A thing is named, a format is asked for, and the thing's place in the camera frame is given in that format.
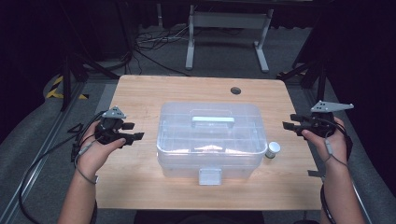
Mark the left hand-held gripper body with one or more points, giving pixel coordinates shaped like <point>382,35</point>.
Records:
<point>109,130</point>

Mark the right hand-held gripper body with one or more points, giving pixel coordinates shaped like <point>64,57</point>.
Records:
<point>319,124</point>

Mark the clear plastic storage box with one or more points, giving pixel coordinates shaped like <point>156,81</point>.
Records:
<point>211,137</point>

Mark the person's left hand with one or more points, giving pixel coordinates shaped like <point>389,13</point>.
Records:
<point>93,155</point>

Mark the person's right hand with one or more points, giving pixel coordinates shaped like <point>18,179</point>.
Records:
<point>336,149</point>

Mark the small white-capped bottle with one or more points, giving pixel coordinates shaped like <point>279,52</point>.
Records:
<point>273,149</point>

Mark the person's dark lap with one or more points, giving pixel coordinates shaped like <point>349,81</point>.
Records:
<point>199,217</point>

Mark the white metal desk frame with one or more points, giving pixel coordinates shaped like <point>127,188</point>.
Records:
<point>229,20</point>

